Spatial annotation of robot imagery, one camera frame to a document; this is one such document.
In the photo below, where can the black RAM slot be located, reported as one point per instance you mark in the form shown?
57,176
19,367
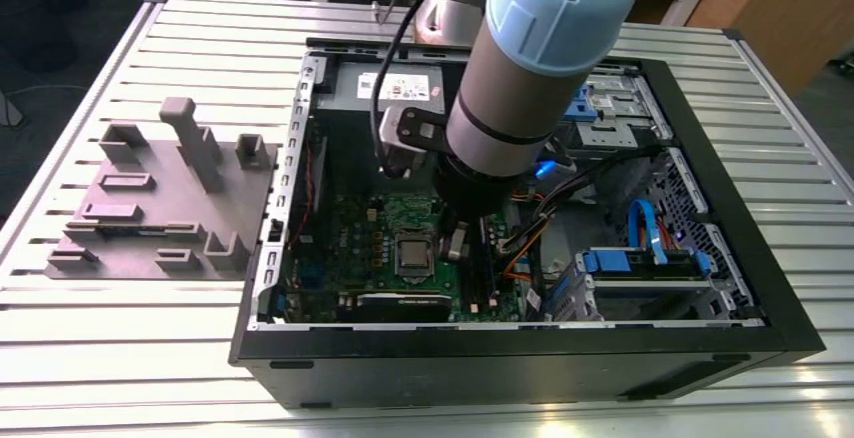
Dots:
469,283

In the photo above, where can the silver CPU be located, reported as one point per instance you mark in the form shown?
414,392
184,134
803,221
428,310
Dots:
416,254

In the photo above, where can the silver drive cage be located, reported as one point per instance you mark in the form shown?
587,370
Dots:
601,138

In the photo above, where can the blue VGA port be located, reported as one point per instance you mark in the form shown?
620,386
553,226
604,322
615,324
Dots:
280,305

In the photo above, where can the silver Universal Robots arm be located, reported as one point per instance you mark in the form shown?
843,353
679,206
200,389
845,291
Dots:
501,123

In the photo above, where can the hard disk in blue carrier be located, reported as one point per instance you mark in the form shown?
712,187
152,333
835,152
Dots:
611,261

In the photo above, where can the blue plastic drive bracket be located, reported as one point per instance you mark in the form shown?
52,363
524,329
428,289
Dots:
587,110

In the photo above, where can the green motherboard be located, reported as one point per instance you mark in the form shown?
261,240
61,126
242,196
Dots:
361,268

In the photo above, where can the black PC case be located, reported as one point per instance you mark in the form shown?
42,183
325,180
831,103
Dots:
468,358

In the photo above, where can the grey plastic parts rack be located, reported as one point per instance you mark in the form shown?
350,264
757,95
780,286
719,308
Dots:
181,208

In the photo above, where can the black graphics card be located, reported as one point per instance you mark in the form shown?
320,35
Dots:
401,308

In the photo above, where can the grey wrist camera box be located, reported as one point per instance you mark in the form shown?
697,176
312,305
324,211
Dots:
401,133

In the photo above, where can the silver disk bay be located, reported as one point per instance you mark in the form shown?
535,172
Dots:
724,300

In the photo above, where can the green RAM stick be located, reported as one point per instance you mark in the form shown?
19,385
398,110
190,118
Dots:
134,232

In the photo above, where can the grey power supply unit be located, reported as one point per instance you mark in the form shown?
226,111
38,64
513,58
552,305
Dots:
348,138

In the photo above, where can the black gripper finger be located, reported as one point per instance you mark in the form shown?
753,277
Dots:
457,243

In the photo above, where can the brown wooden cabinet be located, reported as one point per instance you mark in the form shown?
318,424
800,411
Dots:
795,18

